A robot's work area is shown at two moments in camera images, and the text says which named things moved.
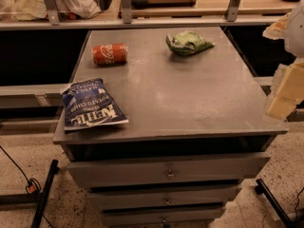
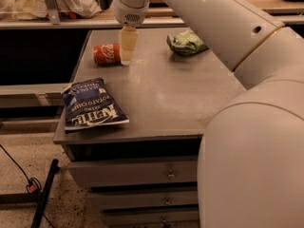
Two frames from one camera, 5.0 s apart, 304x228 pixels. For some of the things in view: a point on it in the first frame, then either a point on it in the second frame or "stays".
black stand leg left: x=54 y=170 stays
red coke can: x=113 y=54 stays
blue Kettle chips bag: x=88 y=104 stays
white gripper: x=296 y=32 → x=130 y=15
